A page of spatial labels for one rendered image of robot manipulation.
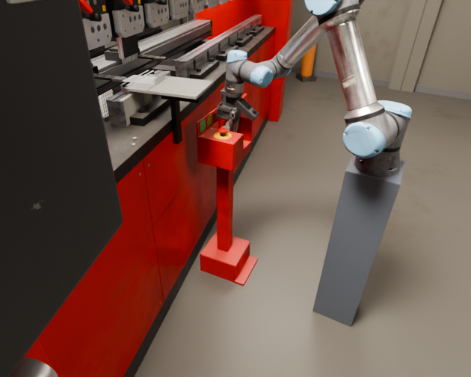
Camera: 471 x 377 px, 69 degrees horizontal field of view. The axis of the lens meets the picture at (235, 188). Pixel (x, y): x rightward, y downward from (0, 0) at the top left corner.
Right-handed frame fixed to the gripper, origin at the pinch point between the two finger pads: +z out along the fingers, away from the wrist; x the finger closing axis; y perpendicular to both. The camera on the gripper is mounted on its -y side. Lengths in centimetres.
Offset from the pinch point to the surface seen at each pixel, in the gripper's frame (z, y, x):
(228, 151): -1.7, -4.4, 15.0
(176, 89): -25.9, 12.8, 25.8
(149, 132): -13.0, 16.5, 37.1
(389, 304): 66, -88, -5
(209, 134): -4.3, 6.2, 11.0
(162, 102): -15.3, 24.1, 17.6
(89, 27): -46, 26, 48
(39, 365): -49, -36, 119
